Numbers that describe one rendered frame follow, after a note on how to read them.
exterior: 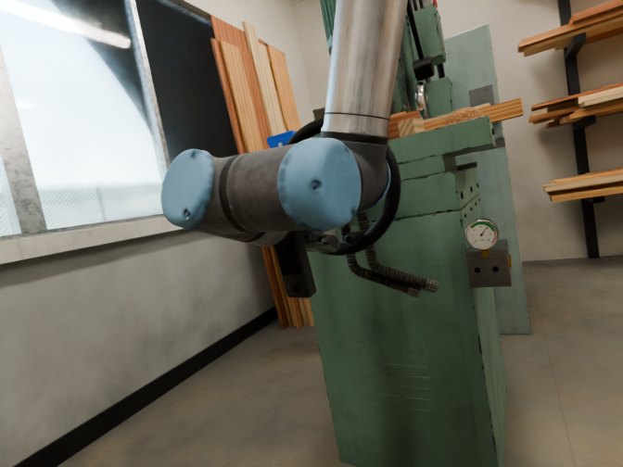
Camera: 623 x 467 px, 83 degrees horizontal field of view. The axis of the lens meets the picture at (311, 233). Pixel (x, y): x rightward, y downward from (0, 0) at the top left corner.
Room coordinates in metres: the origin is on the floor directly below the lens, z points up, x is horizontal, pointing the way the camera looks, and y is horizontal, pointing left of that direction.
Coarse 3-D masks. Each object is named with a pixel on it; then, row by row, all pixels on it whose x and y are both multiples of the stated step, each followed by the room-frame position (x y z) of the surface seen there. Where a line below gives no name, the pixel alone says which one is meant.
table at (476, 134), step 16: (448, 128) 0.79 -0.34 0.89; (464, 128) 0.78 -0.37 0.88; (480, 128) 0.76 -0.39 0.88; (400, 144) 0.85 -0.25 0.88; (416, 144) 0.83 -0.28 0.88; (432, 144) 0.81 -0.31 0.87; (448, 144) 0.79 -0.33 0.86; (464, 144) 0.78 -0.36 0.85; (480, 144) 0.76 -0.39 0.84; (400, 160) 0.85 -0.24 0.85
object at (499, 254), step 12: (504, 240) 0.81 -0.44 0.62; (468, 252) 0.76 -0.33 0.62; (480, 252) 0.75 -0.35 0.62; (492, 252) 0.73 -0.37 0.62; (504, 252) 0.72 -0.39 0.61; (468, 264) 0.76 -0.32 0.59; (480, 264) 0.75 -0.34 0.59; (492, 264) 0.74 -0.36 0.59; (504, 264) 0.72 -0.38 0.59; (468, 276) 0.76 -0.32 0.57; (480, 276) 0.75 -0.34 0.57; (492, 276) 0.74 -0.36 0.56; (504, 276) 0.73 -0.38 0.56
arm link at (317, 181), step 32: (256, 160) 0.36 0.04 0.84; (288, 160) 0.33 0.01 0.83; (320, 160) 0.33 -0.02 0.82; (352, 160) 0.37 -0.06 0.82; (224, 192) 0.37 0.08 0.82; (256, 192) 0.35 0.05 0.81; (288, 192) 0.33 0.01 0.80; (320, 192) 0.32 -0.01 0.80; (352, 192) 0.37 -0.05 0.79; (256, 224) 0.37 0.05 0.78; (288, 224) 0.35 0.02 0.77; (320, 224) 0.34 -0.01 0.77
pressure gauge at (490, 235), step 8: (472, 224) 0.73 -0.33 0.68; (480, 224) 0.72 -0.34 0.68; (488, 224) 0.71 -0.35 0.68; (472, 232) 0.73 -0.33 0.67; (480, 232) 0.72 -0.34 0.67; (488, 232) 0.71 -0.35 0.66; (496, 232) 0.70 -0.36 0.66; (472, 240) 0.73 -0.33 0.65; (480, 240) 0.72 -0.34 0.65; (488, 240) 0.71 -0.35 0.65; (496, 240) 0.70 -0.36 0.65; (480, 248) 0.72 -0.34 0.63; (488, 248) 0.71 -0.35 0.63
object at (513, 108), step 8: (496, 104) 0.88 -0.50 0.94; (504, 104) 0.87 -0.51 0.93; (512, 104) 0.86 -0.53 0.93; (520, 104) 0.85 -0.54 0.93; (488, 112) 0.89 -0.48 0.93; (496, 112) 0.88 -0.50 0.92; (504, 112) 0.87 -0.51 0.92; (512, 112) 0.86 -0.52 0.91; (520, 112) 0.85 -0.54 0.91; (440, 120) 0.94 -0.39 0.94; (496, 120) 0.88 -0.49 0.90; (432, 128) 0.96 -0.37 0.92
